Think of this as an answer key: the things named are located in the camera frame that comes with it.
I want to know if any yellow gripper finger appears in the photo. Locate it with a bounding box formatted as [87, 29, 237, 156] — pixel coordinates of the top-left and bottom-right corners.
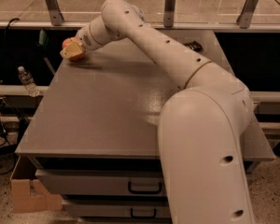
[59, 39, 86, 60]

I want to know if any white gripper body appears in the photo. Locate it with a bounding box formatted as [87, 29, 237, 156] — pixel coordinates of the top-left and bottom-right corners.
[76, 23, 100, 50]

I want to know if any red apple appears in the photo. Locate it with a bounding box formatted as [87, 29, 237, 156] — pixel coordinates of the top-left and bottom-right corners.
[62, 36, 86, 62]

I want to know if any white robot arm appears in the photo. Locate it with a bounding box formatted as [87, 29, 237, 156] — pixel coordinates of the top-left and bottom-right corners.
[61, 0, 255, 224]

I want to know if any clear plastic water bottle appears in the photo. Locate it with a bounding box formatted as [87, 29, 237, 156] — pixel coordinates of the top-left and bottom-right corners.
[18, 66, 40, 97]

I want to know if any grey drawer cabinet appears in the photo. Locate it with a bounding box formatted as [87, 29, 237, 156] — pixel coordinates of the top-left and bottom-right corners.
[18, 38, 262, 224]

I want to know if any black snack bar wrapper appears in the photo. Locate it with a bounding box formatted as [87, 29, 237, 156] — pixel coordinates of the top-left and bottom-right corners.
[184, 41, 203, 52]

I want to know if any upper grey drawer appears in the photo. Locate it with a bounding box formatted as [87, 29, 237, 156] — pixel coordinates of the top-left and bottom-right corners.
[35, 168, 256, 199]

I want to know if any grey drawer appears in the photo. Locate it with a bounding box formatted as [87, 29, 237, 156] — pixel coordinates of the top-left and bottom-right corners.
[35, 168, 256, 199]
[62, 200, 171, 219]

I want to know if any lower grey drawer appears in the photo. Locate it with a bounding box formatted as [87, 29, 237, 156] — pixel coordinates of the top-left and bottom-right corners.
[62, 200, 171, 219]

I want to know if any brown cardboard box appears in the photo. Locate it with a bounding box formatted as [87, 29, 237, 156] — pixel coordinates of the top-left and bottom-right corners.
[9, 155, 64, 215]

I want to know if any green handled tool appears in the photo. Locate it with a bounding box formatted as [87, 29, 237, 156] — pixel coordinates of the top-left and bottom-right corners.
[37, 29, 56, 76]

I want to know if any left metal bracket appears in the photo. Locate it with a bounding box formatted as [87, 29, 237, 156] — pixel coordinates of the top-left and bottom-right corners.
[45, 0, 64, 26]

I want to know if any metal bracket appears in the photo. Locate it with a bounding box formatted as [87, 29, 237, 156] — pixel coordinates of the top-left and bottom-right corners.
[163, 0, 176, 28]
[236, 0, 259, 29]
[45, 0, 64, 26]

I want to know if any black cable on left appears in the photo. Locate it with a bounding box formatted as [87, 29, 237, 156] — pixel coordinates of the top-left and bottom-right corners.
[0, 17, 21, 175]

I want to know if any middle metal bracket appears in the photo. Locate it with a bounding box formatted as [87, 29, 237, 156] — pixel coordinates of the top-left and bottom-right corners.
[163, 0, 176, 28]

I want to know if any right metal bracket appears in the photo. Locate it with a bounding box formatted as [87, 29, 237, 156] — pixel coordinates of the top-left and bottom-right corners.
[236, 0, 259, 29]

